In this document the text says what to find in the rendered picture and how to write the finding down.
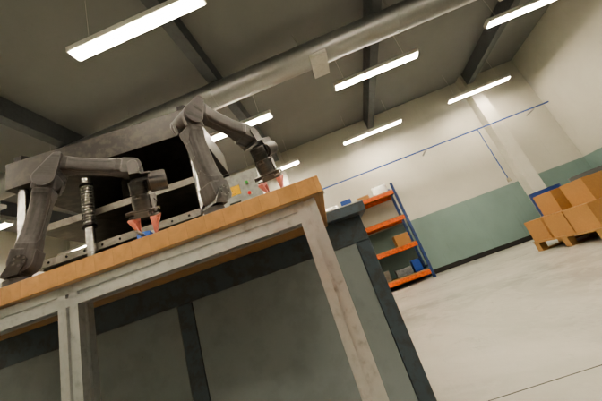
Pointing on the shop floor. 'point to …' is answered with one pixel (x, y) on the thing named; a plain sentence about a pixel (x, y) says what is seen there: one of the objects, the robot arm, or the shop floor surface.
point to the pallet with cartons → (569, 213)
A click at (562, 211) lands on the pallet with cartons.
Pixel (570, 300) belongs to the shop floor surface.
